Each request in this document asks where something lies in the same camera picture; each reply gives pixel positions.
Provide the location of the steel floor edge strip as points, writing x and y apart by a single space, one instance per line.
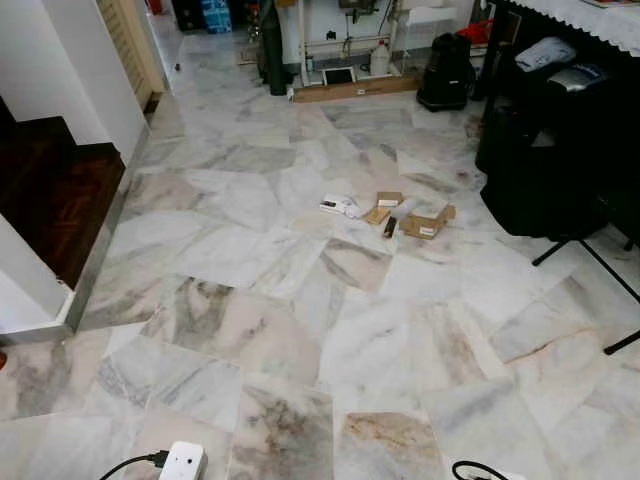
100 250

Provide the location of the black tripod stand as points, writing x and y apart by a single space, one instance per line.
605 268

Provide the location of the black appliance with silver top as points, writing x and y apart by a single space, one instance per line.
577 78

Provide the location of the folded grey white cloth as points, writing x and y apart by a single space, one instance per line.
545 54

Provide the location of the brown cardboard box with label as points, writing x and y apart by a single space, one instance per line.
428 224

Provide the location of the white lace tablecloth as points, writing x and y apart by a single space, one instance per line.
590 22

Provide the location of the small open cardboard box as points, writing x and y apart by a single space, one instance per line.
389 198

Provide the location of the black vacuum cleaner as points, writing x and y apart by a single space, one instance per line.
446 75

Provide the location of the flat golden box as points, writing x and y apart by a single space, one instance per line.
377 214

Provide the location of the red container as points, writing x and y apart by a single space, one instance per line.
476 32

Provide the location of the white plastic jug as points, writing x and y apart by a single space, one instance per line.
380 60

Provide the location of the long brown cardboard box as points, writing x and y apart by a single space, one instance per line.
355 88

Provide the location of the white framed tablet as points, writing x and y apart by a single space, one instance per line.
338 76

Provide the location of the white shelf rack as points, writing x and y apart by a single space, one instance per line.
330 30

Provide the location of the tall dark bag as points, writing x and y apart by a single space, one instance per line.
274 50

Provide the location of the blue crate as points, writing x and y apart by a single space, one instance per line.
216 14

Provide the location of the wooden louvre door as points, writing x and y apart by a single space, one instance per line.
130 45

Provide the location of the dark wooden stair step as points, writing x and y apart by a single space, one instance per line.
55 200

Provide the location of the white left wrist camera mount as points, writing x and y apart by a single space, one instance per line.
184 463

